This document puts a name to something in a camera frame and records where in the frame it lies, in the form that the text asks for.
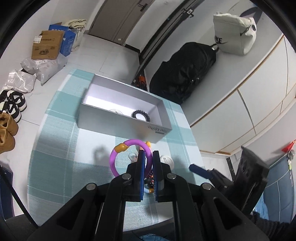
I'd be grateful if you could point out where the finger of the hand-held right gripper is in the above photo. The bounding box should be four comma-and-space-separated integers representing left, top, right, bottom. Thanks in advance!
189, 164, 214, 180

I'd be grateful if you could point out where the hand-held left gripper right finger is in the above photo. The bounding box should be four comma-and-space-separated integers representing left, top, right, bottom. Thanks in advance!
153, 151, 270, 241

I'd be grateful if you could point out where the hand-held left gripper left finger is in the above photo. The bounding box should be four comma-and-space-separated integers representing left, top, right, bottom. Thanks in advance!
28, 150, 147, 241

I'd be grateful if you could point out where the black bead bracelet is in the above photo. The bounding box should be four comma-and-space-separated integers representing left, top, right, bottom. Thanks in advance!
145, 171, 155, 186

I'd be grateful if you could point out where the white round ornament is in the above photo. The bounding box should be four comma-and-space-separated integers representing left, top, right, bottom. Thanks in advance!
159, 155, 174, 166

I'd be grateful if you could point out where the purple ring bracelet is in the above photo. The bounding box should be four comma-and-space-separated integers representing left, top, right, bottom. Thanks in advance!
109, 138, 153, 177

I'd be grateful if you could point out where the grey cardboard box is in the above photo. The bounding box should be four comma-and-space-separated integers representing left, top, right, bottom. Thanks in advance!
77, 74, 173, 144

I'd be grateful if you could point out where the person's right forearm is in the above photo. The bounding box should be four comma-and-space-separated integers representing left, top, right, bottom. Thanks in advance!
251, 210, 296, 241

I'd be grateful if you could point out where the blue quilted cloth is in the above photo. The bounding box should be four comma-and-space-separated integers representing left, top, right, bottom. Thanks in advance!
264, 156, 296, 223

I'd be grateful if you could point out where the teal checked tablecloth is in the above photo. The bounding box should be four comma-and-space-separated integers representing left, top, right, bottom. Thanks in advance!
27, 68, 207, 232

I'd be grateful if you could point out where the white cabinet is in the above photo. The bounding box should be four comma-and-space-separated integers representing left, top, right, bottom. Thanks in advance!
190, 35, 296, 158

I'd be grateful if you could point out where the orange and black tool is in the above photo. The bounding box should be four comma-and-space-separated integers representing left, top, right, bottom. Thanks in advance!
133, 74, 147, 91

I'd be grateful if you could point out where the black hanging backpack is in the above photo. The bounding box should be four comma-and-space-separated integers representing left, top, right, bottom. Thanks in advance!
149, 42, 217, 105

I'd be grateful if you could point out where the brown suede shoe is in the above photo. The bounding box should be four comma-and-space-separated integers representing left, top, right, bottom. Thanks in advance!
0, 113, 19, 136
0, 128, 16, 154

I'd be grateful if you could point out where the black and white sneaker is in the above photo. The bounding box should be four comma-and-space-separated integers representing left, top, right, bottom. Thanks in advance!
0, 90, 25, 107
0, 100, 28, 123

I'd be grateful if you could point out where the white duffel bag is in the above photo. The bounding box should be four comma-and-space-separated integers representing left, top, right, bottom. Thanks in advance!
213, 12, 257, 55

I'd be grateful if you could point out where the grey plastic bag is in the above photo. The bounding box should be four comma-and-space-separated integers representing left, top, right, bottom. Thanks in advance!
20, 55, 68, 84

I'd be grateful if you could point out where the blue cardboard box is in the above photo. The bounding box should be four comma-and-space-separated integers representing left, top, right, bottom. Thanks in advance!
48, 22, 77, 57

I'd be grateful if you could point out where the crumpled clear plastic bag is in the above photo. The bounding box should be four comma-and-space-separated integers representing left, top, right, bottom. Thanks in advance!
4, 71, 37, 93

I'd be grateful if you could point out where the grey door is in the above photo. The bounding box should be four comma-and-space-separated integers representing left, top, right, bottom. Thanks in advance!
89, 0, 149, 42

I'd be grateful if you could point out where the brown cardboard box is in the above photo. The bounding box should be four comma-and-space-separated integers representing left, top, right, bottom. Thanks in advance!
31, 30, 65, 60

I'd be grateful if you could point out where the white bag with cream cloth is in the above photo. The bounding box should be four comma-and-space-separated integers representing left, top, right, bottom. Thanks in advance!
62, 19, 88, 52

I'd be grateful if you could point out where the black coil hair tie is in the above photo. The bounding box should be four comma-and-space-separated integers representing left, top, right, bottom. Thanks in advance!
131, 110, 151, 122

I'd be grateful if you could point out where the black metal frame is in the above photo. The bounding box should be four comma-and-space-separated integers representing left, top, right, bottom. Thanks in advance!
139, 0, 205, 70

